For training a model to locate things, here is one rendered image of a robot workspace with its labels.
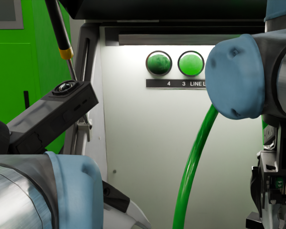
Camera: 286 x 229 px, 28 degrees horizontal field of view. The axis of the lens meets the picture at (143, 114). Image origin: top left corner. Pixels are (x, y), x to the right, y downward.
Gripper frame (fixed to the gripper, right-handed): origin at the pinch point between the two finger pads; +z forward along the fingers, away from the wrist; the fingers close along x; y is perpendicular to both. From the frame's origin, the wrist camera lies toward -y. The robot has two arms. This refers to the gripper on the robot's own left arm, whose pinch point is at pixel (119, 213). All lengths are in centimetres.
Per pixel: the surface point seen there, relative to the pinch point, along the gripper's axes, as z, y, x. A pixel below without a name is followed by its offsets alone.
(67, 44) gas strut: -2.4, -22.9, -20.0
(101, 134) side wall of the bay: 23.1, -20.7, -35.4
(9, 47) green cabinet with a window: 102, -111, -233
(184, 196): 7.7, -5.5, 1.8
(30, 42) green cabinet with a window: 106, -117, -222
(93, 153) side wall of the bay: 19.3, -15.1, -31.0
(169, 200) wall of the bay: 43, -16, -31
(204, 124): 7.2, -15.2, 1.4
